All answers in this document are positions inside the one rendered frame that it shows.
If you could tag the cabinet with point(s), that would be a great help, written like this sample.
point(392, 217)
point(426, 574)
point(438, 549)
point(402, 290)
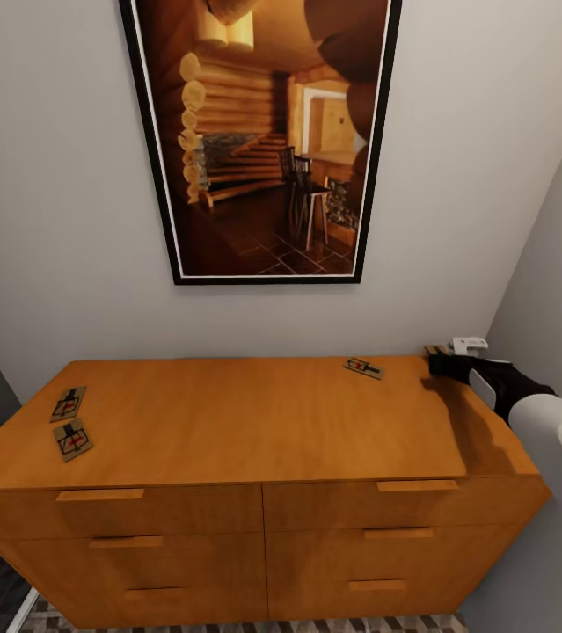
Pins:
point(265, 489)

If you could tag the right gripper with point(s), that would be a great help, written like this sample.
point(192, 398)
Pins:
point(446, 365)

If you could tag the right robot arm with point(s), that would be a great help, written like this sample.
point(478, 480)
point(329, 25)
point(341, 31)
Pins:
point(532, 410)

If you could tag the picture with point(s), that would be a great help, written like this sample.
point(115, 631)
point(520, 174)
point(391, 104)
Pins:
point(264, 125)

